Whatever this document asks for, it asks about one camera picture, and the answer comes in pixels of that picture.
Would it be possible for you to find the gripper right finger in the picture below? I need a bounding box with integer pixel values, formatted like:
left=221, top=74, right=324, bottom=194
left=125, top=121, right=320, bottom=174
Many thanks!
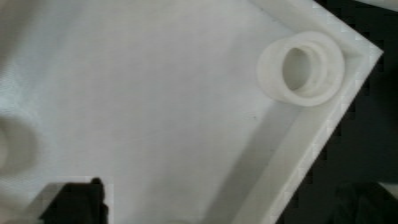
left=331, top=182, right=398, bottom=224

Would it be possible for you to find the white square tabletop part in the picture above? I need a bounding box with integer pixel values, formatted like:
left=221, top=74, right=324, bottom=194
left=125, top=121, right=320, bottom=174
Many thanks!
left=0, top=0, right=383, bottom=224

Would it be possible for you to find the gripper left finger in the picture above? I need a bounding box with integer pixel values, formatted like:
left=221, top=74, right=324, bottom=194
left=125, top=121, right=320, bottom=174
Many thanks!
left=40, top=178, right=109, bottom=224

